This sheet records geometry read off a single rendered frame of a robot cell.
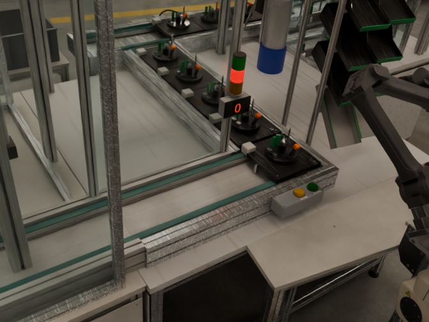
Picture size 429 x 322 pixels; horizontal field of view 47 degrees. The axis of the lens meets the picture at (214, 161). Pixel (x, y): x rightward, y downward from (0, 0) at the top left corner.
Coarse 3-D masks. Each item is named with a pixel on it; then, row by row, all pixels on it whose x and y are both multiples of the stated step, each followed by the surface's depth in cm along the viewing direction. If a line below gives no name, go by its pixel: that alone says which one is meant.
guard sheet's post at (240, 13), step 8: (240, 0) 166; (240, 8) 168; (240, 16) 170; (240, 24) 173; (240, 32) 174; (240, 40) 176; (232, 48) 178; (240, 48) 179; (224, 120) 197; (224, 128) 199; (224, 136) 201; (224, 144) 204; (224, 152) 206
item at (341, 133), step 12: (324, 96) 207; (324, 108) 208; (336, 108) 213; (348, 108) 214; (324, 120) 210; (336, 120) 212; (348, 120) 214; (336, 132) 212; (348, 132) 214; (336, 144) 206; (348, 144) 213
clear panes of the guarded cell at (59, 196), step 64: (0, 0) 92; (64, 0) 98; (0, 64) 98; (64, 64) 106; (0, 128) 106; (64, 128) 115; (0, 192) 115; (64, 192) 126; (0, 256) 126; (64, 256) 139; (0, 320) 139
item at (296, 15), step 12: (300, 0) 292; (312, 0) 284; (324, 0) 277; (336, 0) 269; (408, 0) 296; (300, 12) 295; (300, 24) 298; (312, 24) 290; (408, 24) 310; (288, 36) 311; (312, 36) 293; (324, 36) 285; (396, 36) 310; (312, 60) 299
